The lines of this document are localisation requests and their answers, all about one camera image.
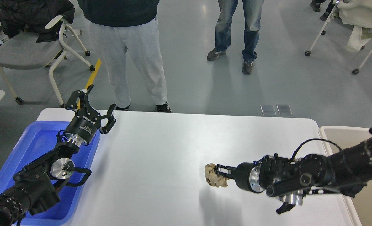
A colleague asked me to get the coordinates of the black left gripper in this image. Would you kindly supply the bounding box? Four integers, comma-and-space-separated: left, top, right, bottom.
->
64, 84, 117, 145

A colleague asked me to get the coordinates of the person in blue jeans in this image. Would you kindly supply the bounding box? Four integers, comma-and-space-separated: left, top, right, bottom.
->
207, 0, 266, 75

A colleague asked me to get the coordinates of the beige plastic bin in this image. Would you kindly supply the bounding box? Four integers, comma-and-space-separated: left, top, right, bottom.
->
319, 126, 372, 226

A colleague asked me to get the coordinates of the cream garment on chair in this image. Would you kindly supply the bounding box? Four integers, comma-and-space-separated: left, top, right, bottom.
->
337, 0, 372, 52

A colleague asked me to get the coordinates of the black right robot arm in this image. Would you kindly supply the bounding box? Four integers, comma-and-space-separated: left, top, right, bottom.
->
213, 127, 372, 214

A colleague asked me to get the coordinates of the person in grey sweatpants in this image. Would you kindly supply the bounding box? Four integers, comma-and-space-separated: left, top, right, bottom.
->
78, 0, 172, 113

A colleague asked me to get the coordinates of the person's feet far right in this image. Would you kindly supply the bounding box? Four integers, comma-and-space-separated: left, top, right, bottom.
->
310, 0, 335, 21

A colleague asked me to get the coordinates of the left metal floor plate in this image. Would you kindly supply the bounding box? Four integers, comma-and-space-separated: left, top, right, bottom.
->
260, 105, 277, 116

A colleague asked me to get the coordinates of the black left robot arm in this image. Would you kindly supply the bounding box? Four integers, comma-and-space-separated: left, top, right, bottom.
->
0, 85, 117, 226

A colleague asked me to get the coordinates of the metal floor plate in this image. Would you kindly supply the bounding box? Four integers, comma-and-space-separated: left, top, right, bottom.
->
260, 105, 277, 116
277, 104, 293, 116

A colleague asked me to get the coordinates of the yellow floor tape strip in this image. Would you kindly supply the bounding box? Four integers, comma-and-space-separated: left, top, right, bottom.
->
77, 59, 102, 109

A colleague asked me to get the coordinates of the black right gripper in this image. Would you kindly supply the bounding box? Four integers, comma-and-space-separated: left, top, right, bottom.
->
214, 163, 265, 193

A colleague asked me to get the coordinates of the brown paper ball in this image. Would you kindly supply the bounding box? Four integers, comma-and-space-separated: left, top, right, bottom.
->
204, 163, 228, 188

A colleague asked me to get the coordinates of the black jacket on chair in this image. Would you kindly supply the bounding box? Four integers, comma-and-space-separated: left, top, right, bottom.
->
0, 0, 75, 43

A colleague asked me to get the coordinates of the white chair at right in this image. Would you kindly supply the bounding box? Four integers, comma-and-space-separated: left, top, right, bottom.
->
305, 0, 372, 75

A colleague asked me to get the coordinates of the right metal floor plate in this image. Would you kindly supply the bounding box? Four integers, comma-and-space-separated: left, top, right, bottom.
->
277, 104, 293, 116

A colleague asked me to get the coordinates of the grey chair with white frame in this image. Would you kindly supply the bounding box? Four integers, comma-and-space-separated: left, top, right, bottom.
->
0, 15, 95, 107

